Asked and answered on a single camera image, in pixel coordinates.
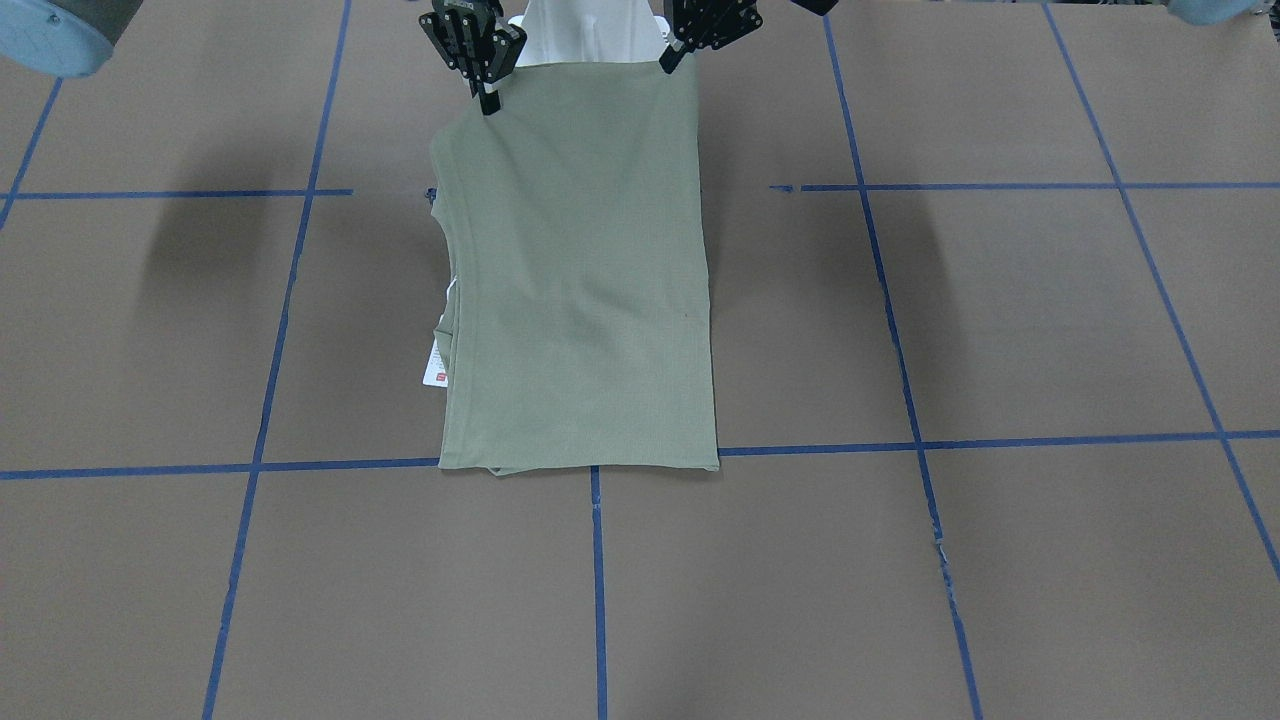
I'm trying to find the olive green long-sleeve shirt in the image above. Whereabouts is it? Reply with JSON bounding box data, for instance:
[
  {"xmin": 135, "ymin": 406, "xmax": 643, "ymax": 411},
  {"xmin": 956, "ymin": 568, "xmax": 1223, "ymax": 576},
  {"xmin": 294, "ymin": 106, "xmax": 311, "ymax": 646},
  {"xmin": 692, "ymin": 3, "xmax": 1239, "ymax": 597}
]
[{"xmin": 430, "ymin": 61, "xmax": 721, "ymax": 477}]

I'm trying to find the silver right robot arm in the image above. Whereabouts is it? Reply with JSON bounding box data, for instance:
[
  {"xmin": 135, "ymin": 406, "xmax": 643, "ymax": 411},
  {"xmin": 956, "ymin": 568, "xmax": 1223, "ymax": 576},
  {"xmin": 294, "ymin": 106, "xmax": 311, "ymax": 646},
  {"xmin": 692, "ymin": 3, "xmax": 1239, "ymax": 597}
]
[{"xmin": 1, "ymin": 1, "xmax": 529, "ymax": 115}]

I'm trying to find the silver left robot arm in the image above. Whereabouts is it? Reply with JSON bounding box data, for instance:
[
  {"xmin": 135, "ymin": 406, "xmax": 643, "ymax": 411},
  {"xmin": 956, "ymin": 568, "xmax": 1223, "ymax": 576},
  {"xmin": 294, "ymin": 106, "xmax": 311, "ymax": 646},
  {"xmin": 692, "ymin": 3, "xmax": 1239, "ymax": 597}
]
[{"xmin": 659, "ymin": 1, "xmax": 1276, "ymax": 74}]

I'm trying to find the white red garment hang tag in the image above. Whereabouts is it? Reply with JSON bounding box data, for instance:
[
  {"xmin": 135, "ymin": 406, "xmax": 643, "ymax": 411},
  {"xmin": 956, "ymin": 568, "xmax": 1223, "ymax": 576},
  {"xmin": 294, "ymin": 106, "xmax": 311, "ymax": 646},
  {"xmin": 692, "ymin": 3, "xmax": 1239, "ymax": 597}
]
[{"xmin": 421, "ymin": 334, "xmax": 452, "ymax": 388}]

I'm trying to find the white camera mast base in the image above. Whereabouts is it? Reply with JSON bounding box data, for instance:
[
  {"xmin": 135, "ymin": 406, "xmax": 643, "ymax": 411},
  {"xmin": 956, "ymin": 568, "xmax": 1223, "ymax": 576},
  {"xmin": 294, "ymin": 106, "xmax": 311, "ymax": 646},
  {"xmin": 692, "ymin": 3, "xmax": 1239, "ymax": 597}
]
[{"xmin": 507, "ymin": 1, "xmax": 671, "ymax": 67}]

